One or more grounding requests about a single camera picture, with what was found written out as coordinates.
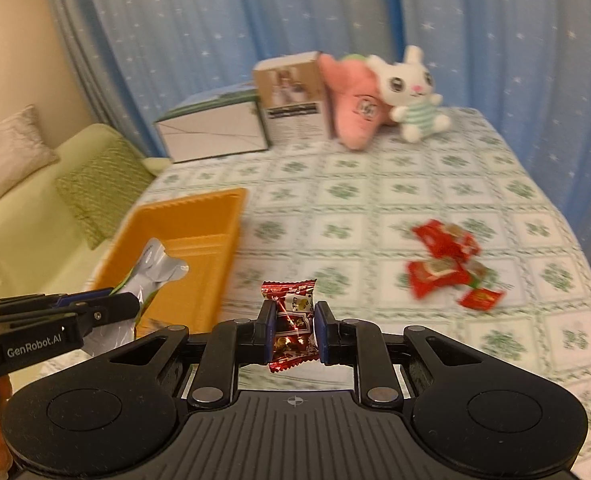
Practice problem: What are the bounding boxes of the beige pillow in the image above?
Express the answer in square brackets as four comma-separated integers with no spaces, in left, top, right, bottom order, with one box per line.
[0,105,60,217]

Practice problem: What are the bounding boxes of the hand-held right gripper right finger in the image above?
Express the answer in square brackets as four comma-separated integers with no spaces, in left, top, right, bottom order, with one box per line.
[313,302,481,407]

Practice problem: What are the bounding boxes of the white green cardboard box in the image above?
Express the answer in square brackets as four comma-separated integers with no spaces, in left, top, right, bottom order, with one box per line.
[154,85,270,164]

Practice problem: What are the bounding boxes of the white rabbit plush toy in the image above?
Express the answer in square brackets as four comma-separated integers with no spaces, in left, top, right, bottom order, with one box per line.
[365,45,451,144]

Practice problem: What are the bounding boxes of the green zigzag pillow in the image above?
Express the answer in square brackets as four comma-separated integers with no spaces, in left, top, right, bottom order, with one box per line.
[54,135,155,251]

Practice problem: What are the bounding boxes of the red striped candy packet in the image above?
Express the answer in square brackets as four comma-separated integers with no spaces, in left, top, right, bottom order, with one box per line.
[260,279,321,374]

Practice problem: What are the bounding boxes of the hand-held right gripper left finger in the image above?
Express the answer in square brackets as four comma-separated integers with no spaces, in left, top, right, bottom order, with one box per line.
[108,302,279,409]

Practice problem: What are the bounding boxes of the pink plush toy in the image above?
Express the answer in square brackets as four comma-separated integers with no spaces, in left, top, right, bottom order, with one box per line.
[318,52,392,153]

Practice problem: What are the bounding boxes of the red snack packet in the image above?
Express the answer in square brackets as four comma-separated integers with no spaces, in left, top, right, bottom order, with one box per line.
[406,257,479,302]
[411,219,481,262]

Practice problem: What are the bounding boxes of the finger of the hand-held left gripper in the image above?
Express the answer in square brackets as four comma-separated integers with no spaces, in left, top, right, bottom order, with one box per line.
[53,287,116,309]
[74,293,142,337]

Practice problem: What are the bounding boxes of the silver green snack packet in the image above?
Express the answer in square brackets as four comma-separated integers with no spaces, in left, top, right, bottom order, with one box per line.
[83,237,191,357]

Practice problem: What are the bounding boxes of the white product box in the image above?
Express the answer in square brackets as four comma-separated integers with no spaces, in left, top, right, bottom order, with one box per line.
[252,51,334,147]

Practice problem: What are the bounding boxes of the light green sofa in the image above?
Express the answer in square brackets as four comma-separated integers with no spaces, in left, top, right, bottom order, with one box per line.
[0,122,172,303]

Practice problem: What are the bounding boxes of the small red gold candy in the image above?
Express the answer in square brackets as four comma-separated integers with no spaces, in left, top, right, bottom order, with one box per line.
[459,287,505,312]

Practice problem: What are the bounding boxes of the orange plastic tray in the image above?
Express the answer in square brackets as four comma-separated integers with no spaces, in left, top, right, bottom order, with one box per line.
[92,187,249,338]

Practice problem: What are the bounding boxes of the blue star curtain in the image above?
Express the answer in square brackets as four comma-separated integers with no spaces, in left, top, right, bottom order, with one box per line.
[40,0,591,311]

